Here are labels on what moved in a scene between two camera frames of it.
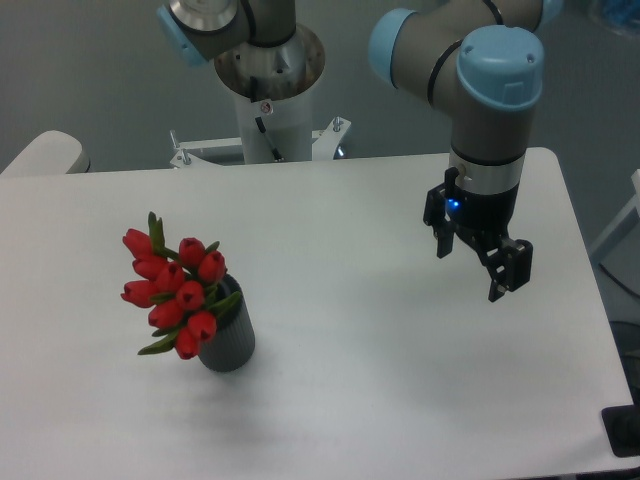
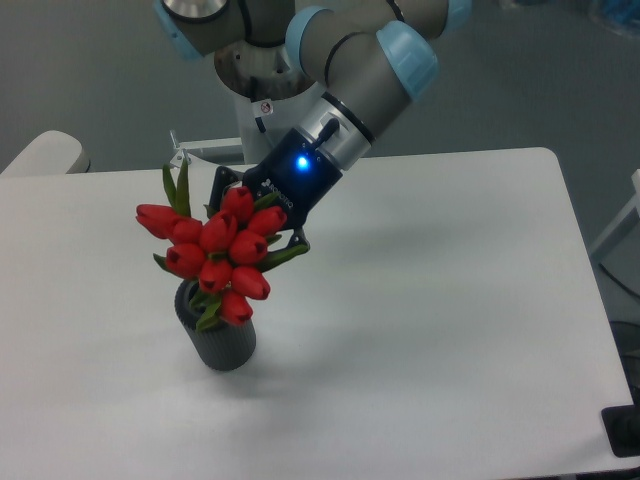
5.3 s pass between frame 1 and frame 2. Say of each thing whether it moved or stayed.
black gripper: moved
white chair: stayed
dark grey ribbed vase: stayed
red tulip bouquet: moved
